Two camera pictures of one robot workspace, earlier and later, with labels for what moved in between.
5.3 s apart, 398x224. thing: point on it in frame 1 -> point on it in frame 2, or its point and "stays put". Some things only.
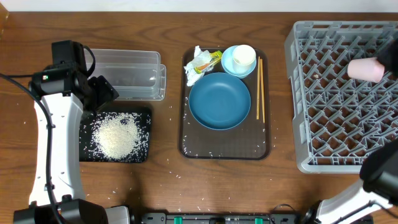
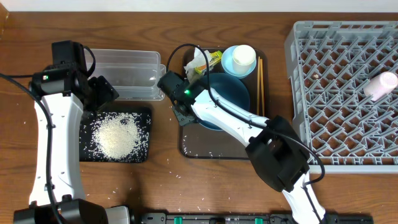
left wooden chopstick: (257, 108) stays put
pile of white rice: (119, 136) stays put
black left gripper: (104, 91) stays put
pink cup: (366, 69) -> (381, 86)
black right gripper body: (390, 59) -> (188, 118)
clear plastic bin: (136, 75) stays put
